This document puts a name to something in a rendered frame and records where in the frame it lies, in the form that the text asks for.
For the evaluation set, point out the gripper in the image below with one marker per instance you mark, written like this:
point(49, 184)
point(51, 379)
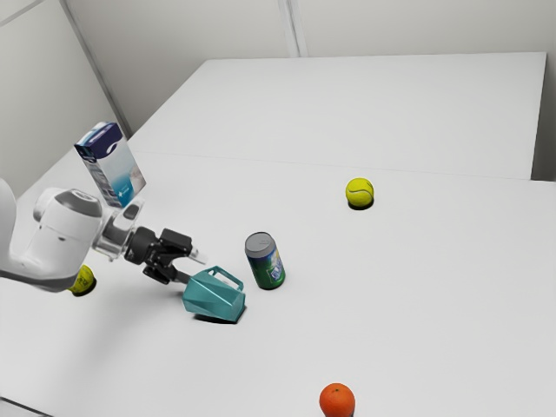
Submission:
point(150, 249)

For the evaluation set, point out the yellow tennis ball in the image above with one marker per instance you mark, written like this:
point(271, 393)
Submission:
point(82, 280)
point(359, 192)

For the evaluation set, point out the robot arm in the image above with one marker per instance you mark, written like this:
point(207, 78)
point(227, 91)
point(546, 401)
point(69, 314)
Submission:
point(61, 243)

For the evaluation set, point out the teal faceted mug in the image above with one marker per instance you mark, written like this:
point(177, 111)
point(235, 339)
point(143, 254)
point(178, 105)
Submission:
point(213, 295)

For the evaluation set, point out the blue and white carton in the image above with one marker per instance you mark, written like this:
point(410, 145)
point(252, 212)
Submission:
point(110, 163)

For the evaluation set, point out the green drink can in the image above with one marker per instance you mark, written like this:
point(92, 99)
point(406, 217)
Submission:
point(264, 260)

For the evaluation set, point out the orange fruit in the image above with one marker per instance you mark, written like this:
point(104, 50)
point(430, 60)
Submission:
point(337, 400)

